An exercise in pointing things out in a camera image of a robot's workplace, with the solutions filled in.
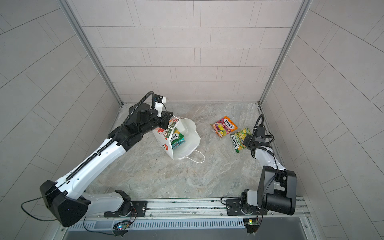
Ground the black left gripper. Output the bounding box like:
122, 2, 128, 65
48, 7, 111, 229
137, 110, 174, 137

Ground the yellow-green Fox's candy packet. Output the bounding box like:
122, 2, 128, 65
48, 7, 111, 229
231, 128, 251, 153

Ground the orange Fox's candy packet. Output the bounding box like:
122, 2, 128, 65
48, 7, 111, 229
212, 116, 238, 138

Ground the green Fox's candy packet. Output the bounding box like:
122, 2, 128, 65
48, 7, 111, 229
171, 132, 185, 149

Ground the white floral paper bag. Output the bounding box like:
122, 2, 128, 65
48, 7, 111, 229
152, 116, 206, 164

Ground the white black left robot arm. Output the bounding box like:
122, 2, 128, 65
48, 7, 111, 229
40, 110, 174, 227

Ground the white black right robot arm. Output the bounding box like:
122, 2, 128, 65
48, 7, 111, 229
240, 135, 297, 216

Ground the right circuit board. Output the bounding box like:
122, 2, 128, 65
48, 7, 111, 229
243, 218, 260, 234

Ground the circuit board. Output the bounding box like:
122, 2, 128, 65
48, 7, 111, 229
243, 218, 260, 234
113, 221, 131, 231

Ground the left circuit board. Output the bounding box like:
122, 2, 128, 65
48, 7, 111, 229
113, 221, 131, 231

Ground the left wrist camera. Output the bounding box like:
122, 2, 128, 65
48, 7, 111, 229
154, 94, 167, 118

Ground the aluminium left corner post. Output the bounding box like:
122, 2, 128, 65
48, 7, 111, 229
58, 0, 123, 107

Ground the aluminium corner post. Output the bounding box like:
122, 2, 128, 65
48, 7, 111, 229
259, 0, 312, 106
58, 0, 123, 107

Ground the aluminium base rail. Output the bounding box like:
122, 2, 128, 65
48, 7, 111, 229
46, 191, 296, 227

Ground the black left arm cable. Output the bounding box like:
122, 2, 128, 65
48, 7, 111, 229
20, 191, 61, 223

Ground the aluminium right corner post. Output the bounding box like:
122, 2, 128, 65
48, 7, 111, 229
259, 0, 312, 106

